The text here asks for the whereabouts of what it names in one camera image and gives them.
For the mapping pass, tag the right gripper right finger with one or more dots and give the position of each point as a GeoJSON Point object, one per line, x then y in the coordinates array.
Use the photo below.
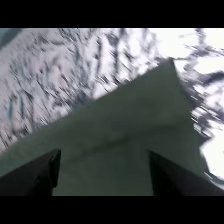
{"type": "Point", "coordinates": [173, 181]}

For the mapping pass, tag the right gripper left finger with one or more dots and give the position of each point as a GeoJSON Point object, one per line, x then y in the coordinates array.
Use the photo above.
{"type": "Point", "coordinates": [35, 178]}

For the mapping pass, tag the grey-green garment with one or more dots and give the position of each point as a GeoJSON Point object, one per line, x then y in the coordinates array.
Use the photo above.
{"type": "Point", "coordinates": [126, 133]}

